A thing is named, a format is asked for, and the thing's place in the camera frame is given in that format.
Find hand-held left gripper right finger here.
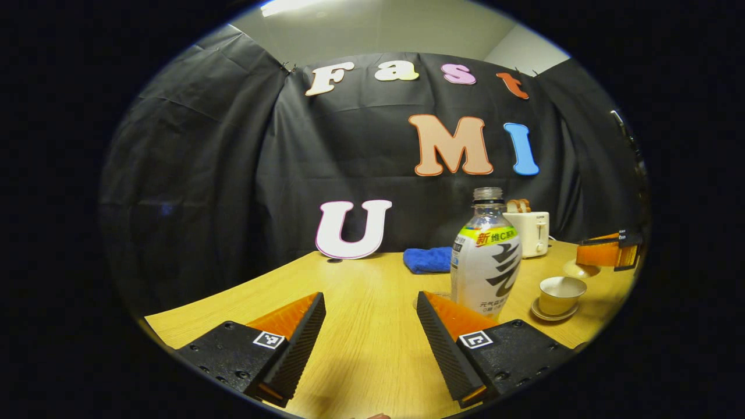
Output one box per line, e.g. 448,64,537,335
416,290,577,409

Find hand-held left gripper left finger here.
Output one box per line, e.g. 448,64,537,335
175,291,327,408

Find cream ceramic teacup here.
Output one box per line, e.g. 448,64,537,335
538,276,587,317

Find white label water bottle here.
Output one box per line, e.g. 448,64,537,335
450,187,523,319

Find white toaster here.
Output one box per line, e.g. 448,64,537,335
503,211,550,258

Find cream ceramic saucer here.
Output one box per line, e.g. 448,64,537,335
531,298,580,322

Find blue folded cloth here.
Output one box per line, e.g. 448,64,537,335
403,247,453,275

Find black backdrop cloth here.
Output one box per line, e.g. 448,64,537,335
99,26,650,315

